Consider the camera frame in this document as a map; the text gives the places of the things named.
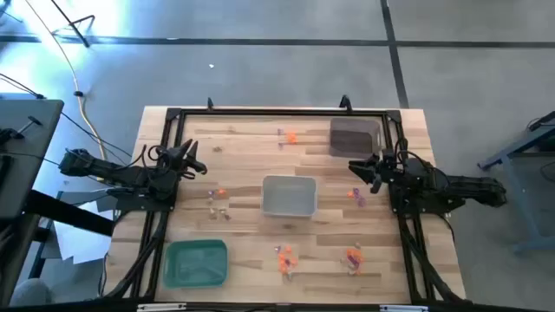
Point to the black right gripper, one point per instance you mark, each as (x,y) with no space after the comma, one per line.
(387,173)

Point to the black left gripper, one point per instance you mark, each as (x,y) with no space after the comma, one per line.
(171,164)

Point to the translucent grey plastic bin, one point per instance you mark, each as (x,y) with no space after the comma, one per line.
(353,138)

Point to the white plastic bin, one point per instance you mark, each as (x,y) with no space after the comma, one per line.
(288,195)

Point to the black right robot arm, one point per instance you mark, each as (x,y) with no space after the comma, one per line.
(468,190)

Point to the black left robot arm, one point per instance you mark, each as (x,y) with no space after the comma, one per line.
(108,173)

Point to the green plastic bin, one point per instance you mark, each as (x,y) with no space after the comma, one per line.
(195,264)

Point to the white paper sheets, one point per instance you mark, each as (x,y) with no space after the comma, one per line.
(82,247)

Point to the dark grey side table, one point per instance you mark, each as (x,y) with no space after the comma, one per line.
(30,143)

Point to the black tripod stand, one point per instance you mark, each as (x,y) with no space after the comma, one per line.
(70,24)

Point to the black tool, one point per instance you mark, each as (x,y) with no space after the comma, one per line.
(9,135)

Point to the person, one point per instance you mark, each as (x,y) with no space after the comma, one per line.
(30,294)

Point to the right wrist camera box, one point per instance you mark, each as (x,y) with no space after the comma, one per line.
(387,155)

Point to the black frame clamp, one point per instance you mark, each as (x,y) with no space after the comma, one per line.
(345,102)
(210,103)

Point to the white metal bracket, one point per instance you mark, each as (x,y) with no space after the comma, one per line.
(161,307)
(403,308)

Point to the blue metal table frame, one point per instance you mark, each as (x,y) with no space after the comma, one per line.
(520,203)

